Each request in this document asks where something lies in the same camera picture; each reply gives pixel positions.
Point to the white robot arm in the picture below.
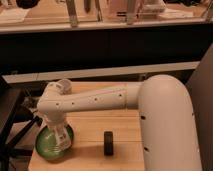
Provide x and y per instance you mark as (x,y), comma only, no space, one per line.
(168,127)

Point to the white gripper with label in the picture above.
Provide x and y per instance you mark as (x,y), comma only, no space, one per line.
(62,138)

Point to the green ceramic bowl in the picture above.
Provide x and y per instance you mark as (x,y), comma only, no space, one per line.
(46,147)

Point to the long dark bench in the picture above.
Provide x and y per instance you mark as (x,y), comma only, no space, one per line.
(37,52)

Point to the black chair frame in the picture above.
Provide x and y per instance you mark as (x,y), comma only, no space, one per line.
(12,111)

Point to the dark panel at right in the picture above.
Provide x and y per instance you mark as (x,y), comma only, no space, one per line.
(200,86)

